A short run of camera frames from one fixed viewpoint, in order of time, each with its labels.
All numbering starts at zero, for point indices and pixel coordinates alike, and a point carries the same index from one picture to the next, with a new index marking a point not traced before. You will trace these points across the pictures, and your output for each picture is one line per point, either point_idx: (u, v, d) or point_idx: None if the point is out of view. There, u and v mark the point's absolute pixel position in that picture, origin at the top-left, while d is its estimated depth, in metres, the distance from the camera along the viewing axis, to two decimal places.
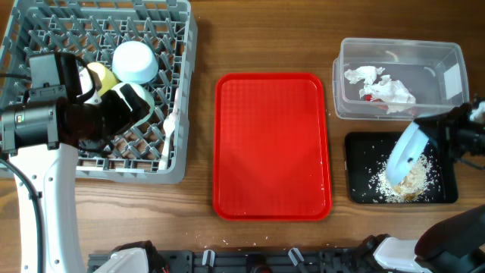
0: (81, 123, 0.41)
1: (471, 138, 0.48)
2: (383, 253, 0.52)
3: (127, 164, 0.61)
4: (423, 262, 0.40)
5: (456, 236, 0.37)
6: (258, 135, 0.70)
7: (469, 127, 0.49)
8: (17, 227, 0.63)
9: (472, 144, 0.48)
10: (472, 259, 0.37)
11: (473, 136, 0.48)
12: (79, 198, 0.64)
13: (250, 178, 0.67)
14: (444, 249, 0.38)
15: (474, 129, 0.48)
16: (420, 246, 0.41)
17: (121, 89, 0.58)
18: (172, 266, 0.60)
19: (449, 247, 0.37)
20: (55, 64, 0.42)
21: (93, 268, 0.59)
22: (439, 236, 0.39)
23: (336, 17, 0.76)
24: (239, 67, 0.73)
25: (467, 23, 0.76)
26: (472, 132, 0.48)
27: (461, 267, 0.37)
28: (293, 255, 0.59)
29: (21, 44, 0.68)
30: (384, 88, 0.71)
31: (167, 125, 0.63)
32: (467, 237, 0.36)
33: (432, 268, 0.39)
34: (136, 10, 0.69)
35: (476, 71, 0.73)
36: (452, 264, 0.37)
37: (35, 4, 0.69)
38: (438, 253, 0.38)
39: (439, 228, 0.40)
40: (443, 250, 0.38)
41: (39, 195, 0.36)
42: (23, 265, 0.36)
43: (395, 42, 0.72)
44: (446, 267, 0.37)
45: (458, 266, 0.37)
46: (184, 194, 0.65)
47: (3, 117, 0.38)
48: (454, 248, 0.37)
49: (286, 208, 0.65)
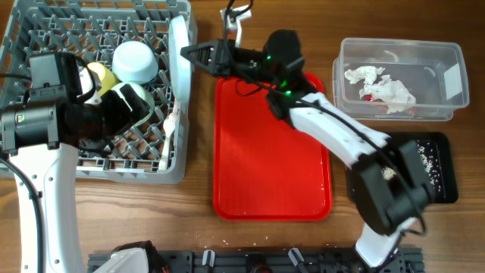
0: (82, 123, 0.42)
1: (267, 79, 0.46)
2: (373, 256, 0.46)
3: (127, 164, 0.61)
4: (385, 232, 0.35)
5: (380, 193, 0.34)
6: (258, 135, 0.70)
7: (241, 60, 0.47)
8: (17, 227, 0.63)
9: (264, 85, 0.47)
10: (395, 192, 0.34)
11: (249, 67, 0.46)
12: (79, 198, 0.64)
13: (249, 179, 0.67)
14: (414, 214, 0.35)
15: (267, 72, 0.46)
16: (375, 225, 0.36)
17: (122, 89, 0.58)
18: (172, 266, 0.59)
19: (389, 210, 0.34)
20: (55, 64, 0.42)
21: (93, 268, 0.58)
22: (377, 223, 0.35)
23: (336, 17, 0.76)
24: None
25: (467, 23, 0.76)
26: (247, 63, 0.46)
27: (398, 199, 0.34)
28: (293, 255, 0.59)
29: (21, 44, 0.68)
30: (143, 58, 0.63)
31: (167, 124, 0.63)
32: (382, 189, 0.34)
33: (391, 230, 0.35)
34: (136, 10, 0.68)
35: (475, 71, 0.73)
36: (393, 202, 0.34)
37: (35, 4, 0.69)
38: (389, 216, 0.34)
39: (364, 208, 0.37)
40: (389, 211, 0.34)
41: (39, 194, 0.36)
42: (23, 264, 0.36)
43: (395, 42, 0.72)
44: (399, 211, 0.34)
45: (398, 203, 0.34)
46: (184, 193, 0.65)
47: (3, 117, 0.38)
48: (389, 200, 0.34)
49: (286, 208, 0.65)
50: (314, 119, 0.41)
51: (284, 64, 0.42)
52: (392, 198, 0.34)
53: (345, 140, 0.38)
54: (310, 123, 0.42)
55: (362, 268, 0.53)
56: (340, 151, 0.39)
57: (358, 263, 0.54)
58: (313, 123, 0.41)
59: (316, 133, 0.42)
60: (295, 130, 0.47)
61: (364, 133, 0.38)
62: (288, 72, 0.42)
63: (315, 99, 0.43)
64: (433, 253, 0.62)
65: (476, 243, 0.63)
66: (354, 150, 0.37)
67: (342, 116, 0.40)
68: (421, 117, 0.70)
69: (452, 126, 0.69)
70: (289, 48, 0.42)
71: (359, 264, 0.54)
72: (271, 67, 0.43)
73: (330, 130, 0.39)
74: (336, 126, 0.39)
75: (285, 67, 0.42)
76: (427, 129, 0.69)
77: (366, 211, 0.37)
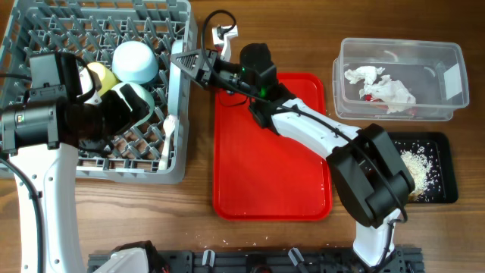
0: (82, 123, 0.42)
1: (246, 87, 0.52)
2: (369, 256, 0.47)
3: (127, 164, 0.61)
4: (371, 223, 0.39)
5: (361, 187, 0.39)
6: (258, 136, 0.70)
7: (223, 70, 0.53)
8: (17, 227, 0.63)
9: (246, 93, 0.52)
10: (374, 185, 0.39)
11: (230, 78, 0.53)
12: (79, 198, 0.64)
13: (249, 179, 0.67)
14: (395, 204, 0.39)
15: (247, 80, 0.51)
16: (360, 218, 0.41)
17: (121, 89, 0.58)
18: (172, 266, 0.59)
19: (371, 201, 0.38)
20: (55, 64, 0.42)
21: (93, 268, 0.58)
22: (361, 214, 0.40)
23: (336, 17, 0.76)
24: None
25: (467, 23, 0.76)
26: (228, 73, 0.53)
27: (378, 191, 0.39)
28: (293, 255, 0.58)
29: (21, 43, 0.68)
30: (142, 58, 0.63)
31: (167, 124, 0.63)
32: (361, 183, 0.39)
33: (375, 220, 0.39)
34: (136, 9, 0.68)
35: (475, 71, 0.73)
36: (374, 194, 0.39)
37: (35, 4, 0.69)
38: (372, 207, 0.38)
39: (350, 203, 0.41)
40: (370, 203, 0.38)
41: (39, 194, 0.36)
42: (23, 264, 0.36)
43: (395, 42, 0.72)
44: (380, 202, 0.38)
45: (379, 195, 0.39)
46: (184, 193, 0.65)
47: (3, 117, 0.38)
48: (370, 192, 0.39)
49: (285, 208, 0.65)
50: (295, 123, 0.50)
51: (257, 74, 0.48)
52: (372, 189, 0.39)
53: (322, 137, 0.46)
54: (292, 127, 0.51)
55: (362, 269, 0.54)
56: (317, 147, 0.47)
57: (358, 265, 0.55)
58: (294, 125, 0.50)
59: (298, 133, 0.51)
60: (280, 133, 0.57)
61: (338, 130, 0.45)
62: (262, 80, 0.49)
63: (293, 105, 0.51)
64: (433, 252, 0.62)
65: (476, 243, 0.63)
66: (329, 145, 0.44)
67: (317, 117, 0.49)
68: (421, 117, 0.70)
69: (452, 126, 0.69)
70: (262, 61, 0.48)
71: (359, 265, 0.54)
72: (249, 76, 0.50)
73: (307, 129, 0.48)
74: (311, 125, 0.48)
75: (259, 80, 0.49)
76: (427, 129, 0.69)
77: (350, 205, 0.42)
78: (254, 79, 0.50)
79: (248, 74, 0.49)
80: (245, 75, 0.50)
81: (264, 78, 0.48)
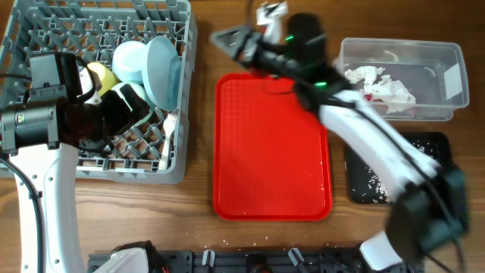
0: (82, 123, 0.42)
1: (292, 67, 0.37)
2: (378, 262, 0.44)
3: (127, 164, 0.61)
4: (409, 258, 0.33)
5: (418, 222, 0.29)
6: (258, 136, 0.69)
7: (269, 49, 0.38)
8: (17, 227, 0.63)
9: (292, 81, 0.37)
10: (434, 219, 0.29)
11: (276, 59, 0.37)
12: (79, 198, 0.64)
13: (249, 179, 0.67)
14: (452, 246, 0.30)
15: (293, 58, 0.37)
16: (400, 249, 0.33)
17: (121, 89, 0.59)
18: (172, 266, 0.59)
19: (424, 240, 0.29)
20: (55, 64, 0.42)
21: (93, 268, 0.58)
22: (405, 248, 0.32)
23: (336, 17, 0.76)
24: (239, 67, 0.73)
25: (466, 23, 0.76)
26: (276, 54, 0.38)
27: (438, 232, 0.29)
28: (293, 254, 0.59)
29: (21, 43, 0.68)
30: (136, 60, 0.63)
31: (167, 124, 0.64)
32: (421, 219, 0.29)
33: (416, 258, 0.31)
34: (136, 9, 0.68)
35: (475, 71, 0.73)
36: (433, 233, 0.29)
37: (35, 4, 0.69)
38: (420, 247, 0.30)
39: (389, 230, 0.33)
40: (421, 243, 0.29)
41: (39, 194, 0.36)
42: (23, 264, 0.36)
43: (395, 42, 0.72)
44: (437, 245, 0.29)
45: (440, 236, 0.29)
46: (184, 193, 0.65)
47: (3, 117, 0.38)
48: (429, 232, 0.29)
49: (286, 208, 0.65)
50: (352, 124, 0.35)
51: (304, 42, 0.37)
52: (431, 228, 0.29)
53: (388, 157, 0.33)
54: (342, 124, 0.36)
55: (361, 265, 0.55)
56: (376, 164, 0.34)
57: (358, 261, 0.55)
58: (352, 128, 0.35)
59: (352, 138, 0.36)
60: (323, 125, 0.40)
61: (409, 154, 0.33)
62: (308, 50, 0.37)
63: (350, 101, 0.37)
64: None
65: (476, 243, 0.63)
66: (393, 165, 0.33)
67: (384, 126, 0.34)
68: (421, 117, 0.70)
69: (452, 127, 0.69)
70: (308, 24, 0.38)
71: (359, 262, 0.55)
72: (294, 51, 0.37)
73: (370, 139, 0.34)
74: (373, 135, 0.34)
75: (306, 47, 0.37)
76: (427, 129, 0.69)
77: (391, 231, 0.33)
78: (298, 53, 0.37)
79: (293, 47, 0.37)
80: (290, 50, 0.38)
81: (312, 45, 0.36)
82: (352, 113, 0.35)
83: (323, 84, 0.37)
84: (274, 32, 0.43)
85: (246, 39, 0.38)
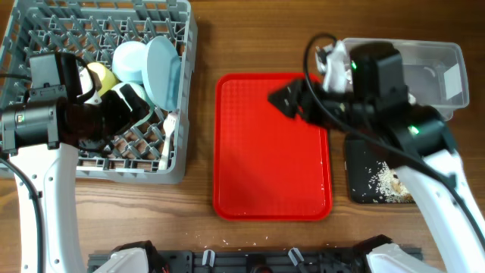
0: (81, 123, 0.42)
1: (368, 111, 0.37)
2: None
3: (127, 164, 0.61)
4: None
5: None
6: (258, 136, 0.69)
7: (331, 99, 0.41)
8: (17, 227, 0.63)
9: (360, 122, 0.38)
10: None
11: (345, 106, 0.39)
12: (79, 197, 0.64)
13: (249, 179, 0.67)
14: None
15: (365, 99, 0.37)
16: None
17: (121, 89, 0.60)
18: (172, 266, 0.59)
19: None
20: (55, 64, 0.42)
21: (93, 268, 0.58)
22: None
23: (336, 17, 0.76)
24: (239, 67, 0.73)
25: (466, 23, 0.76)
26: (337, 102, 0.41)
27: None
28: (293, 255, 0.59)
29: (21, 44, 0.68)
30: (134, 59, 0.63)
31: (167, 124, 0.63)
32: None
33: None
34: (136, 10, 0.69)
35: (475, 71, 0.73)
36: None
37: (35, 4, 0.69)
38: None
39: None
40: None
41: (39, 194, 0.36)
42: (23, 264, 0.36)
43: (394, 42, 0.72)
44: None
45: None
46: (184, 193, 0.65)
47: (3, 117, 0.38)
48: None
49: (286, 208, 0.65)
50: (442, 205, 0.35)
51: (375, 65, 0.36)
52: None
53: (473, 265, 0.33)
54: (427, 198, 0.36)
55: (361, 263, 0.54)
56: (449, 250, 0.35)
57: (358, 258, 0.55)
58: (439, 207, 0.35)
59: (430, 215, 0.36)
60: (397, 173, 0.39)
61: None
62: (383, 72, 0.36)
63: (450, 174, 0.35)
64: (433, 252, 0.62)
65: None
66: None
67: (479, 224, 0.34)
68: None
69: (452, 127, 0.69)
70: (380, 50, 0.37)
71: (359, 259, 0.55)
72: (368, 80, 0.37)
73: (460, 236, 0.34)
74: (467, 231, 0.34)
75: (379, 75, 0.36)
76: None
77: None
78: (367, 85, 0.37)
79: (363, 73, 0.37)
80: (358, 78, 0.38)
81: (386, 68, 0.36)
82: (443, 192, 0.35)
83: (417, 130, 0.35)
84: (337, 77, 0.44)
85: (300, 95, 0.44)
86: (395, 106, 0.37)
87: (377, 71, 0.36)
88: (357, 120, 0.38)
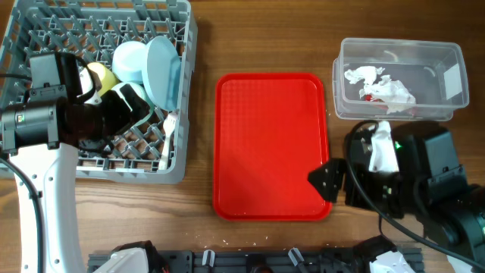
0: (81, 123, 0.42)
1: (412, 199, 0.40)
2: None
3: (127, 164, 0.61)
4: None
5: None
6: (258, 137, 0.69)
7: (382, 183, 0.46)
8: (17, 227, 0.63)
9: (414, 204, 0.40)
10: None
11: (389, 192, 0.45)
12: (79, 197, 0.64)
13: (249, 179, 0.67)
14: None
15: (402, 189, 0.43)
16: None
17: (121, 89, 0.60)
18: (172, 266, 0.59)
19: None
20: (55, 64, 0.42)
21: (93, 268, 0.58)
22: None
23: (335, 17, 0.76)
24: (239, 67, 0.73)
25: (466, 23, 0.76)
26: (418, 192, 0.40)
27: None
28: (293, 255, 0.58)
29: (21, 44, 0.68)
30: (134, 59, 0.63)
31: (167, 125, 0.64)
32: None
33: None
34: (136, 10, 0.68)
35: (475, 71, 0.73)
36: None
37: (35, 4, 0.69)
38: None
39: None
40: None
41: (39, 194, 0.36)
42: (23, 264, 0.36)
43: (395, 42, 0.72)
44: None
45: None
46: (184, 193, 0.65)
47: (3, 117, 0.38)
48: None
49: (286, 208, 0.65)
50: None
51: (408, 152, 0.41)
52: None
53: None
54: None
55: (361, 264, 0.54)
56: None
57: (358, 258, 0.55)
58: None
59: None
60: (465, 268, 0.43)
61: None
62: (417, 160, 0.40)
63: None
64: (433, 253, 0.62)
65: None
66: None
67: None
68: (421, 117, 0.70)
69: (452, 127, 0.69)
70: (416, 129, 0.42)
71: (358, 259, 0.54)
72: (400, 161, 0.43)
73: None
74: None
75: (427, 151, 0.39)
76: None
77: None
78: (414, 164, 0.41)
79: (409, 152, 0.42)
80: (401, 158, 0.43)
81: (436, 192, 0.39)
82: None
83: None
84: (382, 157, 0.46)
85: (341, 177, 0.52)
86: (447, 185, 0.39)
87: (426, 149, 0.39)
88: (410, 199, 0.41)
